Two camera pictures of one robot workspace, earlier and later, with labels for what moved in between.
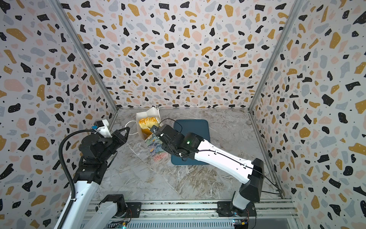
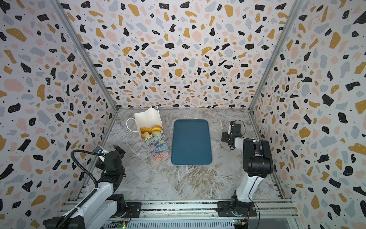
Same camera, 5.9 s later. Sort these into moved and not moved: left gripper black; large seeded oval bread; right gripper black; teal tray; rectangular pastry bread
Moved: left gripper black; right gripper black; rectangular pastry bread
Not moved: teal tray; large seeded oval bread
